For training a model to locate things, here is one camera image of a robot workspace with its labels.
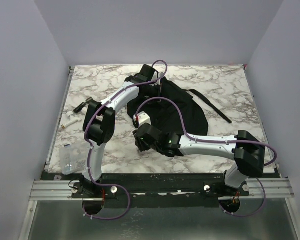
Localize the black mounting rail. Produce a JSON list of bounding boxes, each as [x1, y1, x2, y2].
[[40, 173, 290, 213]]

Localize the aluminium frame rail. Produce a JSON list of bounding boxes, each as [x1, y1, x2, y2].
[[29, 180, 83, 202]]

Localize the black cylinder tool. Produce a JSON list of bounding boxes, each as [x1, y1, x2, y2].
[[73, 97, 91, 114]]

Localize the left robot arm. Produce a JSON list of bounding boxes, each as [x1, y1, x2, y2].
[[82, 64, 168, 198]]

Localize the clear plastic box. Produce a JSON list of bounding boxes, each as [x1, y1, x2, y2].
[[59, 141, 90, 175]]

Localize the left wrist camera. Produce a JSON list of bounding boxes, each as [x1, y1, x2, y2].
[[151, 71, 165, 86]]

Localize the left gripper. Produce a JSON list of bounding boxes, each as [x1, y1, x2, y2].
[[142, 83, 165, 109]]

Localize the white pipe fitting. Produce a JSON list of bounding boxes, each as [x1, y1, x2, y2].
[[59, 107, 88, 131]]

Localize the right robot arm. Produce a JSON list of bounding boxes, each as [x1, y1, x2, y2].
[[133, 123, 266, 196]]

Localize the black backpack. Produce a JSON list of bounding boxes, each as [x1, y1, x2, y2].
[[127, 77, 232, 136]]

